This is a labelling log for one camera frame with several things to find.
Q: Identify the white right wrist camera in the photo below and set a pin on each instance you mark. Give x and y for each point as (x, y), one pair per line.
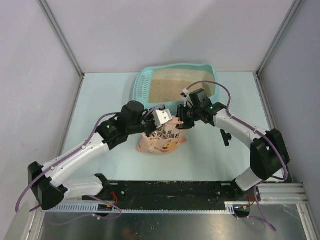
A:
(187, 102)

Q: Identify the teal and beige litter box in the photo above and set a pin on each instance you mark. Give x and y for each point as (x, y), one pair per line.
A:
(180, 71)

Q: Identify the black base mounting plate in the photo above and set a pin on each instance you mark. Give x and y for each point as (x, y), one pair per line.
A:
(175, 195)

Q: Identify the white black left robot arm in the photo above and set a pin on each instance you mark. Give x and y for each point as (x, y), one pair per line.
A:
(48, 181)

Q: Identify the beige cat litter in box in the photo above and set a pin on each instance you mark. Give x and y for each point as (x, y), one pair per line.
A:
(167, 90)

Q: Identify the black t-shaped plastic part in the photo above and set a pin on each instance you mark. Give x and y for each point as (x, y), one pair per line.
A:
(226, 136)

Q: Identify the left aluminium corner post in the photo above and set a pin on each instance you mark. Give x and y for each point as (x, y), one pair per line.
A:
(57, 30)

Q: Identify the aluminium frame rail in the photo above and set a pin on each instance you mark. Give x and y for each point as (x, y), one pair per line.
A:
(50, 196)

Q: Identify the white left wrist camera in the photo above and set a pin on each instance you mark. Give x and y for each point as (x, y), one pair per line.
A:
(161, 116)

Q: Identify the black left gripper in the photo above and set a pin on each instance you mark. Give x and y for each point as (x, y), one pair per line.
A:
(154, 125)

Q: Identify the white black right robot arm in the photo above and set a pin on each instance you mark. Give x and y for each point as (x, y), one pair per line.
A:
(268, 151)

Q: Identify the white slotted cable duct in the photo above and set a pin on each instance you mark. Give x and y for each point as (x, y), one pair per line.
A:
(73, 207)

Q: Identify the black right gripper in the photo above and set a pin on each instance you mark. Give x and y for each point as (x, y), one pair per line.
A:
(180, 114)

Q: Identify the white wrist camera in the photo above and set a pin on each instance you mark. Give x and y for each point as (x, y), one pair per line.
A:
(161, 116)
(187, 102)

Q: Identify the aluminium corner post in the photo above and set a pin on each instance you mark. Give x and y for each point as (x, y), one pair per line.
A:
(57, 30)
(284, 27)

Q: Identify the right aluminium corner post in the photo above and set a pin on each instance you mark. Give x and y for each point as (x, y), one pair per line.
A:
(284, 27)

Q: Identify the pink cat litter bag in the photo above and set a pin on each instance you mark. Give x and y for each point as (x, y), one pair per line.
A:
(164, 140)

